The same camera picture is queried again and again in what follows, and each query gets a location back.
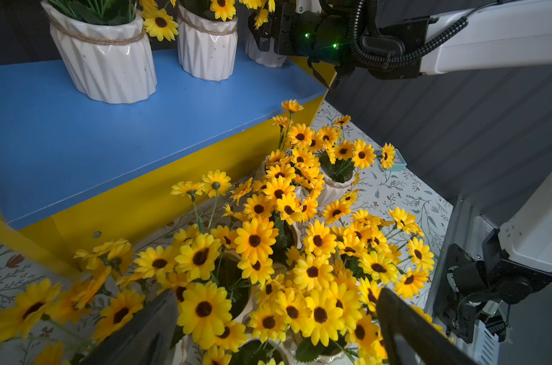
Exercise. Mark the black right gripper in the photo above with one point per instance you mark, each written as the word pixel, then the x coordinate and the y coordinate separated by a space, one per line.
pixel 285 19

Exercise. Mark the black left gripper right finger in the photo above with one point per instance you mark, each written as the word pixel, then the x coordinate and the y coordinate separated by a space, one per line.
pixel 409 338

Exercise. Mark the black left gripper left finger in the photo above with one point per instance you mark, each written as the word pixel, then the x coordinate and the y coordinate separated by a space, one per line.
pixel 145 339

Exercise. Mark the sunflower pot taken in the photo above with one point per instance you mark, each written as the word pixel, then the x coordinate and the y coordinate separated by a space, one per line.
pixel 44 309
pixel 342 159

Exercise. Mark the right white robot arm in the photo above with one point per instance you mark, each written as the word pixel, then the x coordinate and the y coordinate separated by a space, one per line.
pixel 517 256

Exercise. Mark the yellow wooden shelf unit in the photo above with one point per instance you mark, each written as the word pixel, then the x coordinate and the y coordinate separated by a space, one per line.
pixel 75 172

